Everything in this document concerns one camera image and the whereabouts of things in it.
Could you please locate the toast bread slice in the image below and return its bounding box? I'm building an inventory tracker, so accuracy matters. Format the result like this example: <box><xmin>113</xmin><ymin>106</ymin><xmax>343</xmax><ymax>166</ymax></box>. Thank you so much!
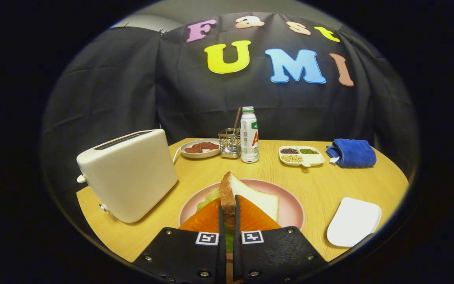
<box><xmin>218</xmin><ymin>171</ymin><xmax>280</xmax><ymax>229</ymax></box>

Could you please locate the white divided dish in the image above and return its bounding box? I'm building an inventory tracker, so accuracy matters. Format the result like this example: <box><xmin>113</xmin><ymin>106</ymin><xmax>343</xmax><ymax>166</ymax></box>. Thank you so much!
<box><xmin>278</xmin><ymin>146</ymin><xmax>325</xmax><ymax>167</ymax></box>

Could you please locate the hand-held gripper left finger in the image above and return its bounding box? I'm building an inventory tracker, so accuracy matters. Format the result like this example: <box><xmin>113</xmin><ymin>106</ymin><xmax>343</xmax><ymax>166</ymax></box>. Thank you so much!
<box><xmin>132</xmin><ymin>195</ymin><xmax>227</xmax><ymax>284</ymax></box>

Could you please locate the white rounded rectangular plate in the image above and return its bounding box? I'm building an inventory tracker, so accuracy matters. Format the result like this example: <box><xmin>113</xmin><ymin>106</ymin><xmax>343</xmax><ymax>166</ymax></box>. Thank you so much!
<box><xmin>326</xmin><ymin>197</ymin><xmax>382</xmax><ymax>248</ymax></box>

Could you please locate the cream white toaster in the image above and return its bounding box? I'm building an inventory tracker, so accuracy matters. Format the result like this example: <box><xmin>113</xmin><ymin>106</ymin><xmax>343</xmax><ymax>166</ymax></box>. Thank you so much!
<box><xmin>76</xmin><ymin>129</ymin><xmax>179</xmax><ymax>224</ymax></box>

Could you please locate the round grey plate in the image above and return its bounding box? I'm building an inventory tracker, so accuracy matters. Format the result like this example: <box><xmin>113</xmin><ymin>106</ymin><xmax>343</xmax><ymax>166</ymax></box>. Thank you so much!
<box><xmin>180</xmin><ymin>138</ymin><xmax>221</xmax><ymax>159</ymax></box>

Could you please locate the white bottle with green cap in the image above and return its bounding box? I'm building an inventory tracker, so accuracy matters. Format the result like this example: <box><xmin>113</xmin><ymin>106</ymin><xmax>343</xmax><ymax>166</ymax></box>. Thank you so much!
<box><xmin>240</xmin><ymin>106</ymin><xmax>259</xmax><ymax>164</ymax></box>

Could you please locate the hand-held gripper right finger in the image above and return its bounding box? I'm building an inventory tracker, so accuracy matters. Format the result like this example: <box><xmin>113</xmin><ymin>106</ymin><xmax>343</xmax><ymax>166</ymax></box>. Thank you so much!
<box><xmin>233</xmin><ymin>194</ymin><xmax>328</xmax><ymax>284</ymax></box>

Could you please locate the metal wire utensil holder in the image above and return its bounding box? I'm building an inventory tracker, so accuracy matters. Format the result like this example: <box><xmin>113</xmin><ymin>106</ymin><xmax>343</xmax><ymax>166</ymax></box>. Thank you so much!
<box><xmin>218</xmin><ymin>128</ymin><xmax>242</xmax><ymax>159</ymax></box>

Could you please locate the blue towel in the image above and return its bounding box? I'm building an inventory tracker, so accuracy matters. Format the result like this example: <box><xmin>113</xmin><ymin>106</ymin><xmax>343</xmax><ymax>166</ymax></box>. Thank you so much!
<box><xmin>326</xmin><ymin>138</ymin><xmax>377</xmax><ymax>168</ymax></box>

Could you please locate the metal utensil with handle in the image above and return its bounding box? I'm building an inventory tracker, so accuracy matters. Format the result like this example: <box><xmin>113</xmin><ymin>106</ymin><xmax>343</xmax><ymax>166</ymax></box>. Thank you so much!
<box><xmin>232</xmin><ymin>107</ymin><xmax>242</xmax><ymax>136</ymax></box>

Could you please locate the black backdrop cloth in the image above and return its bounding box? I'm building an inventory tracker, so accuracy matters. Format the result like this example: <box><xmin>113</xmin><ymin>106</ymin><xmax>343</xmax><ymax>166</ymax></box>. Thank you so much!
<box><xmin>42</xmin><ymin>12</ymin><xmax>419</xmax><ymax>198</ymax></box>

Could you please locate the green lettuce leaf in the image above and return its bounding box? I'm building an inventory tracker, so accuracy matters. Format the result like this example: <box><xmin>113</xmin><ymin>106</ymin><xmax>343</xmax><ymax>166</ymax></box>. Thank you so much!
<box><xmin>196</xmin><ymin>188</ymin><xmax>235</xmax><ymax>254</ymax></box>

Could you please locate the round pink plate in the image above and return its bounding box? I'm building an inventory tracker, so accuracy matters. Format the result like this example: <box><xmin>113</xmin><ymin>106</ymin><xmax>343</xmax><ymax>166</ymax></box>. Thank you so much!
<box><xmin>178</xmin><ymin>179</ymin><xmax>305</xmax><ymax>261</ymax></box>

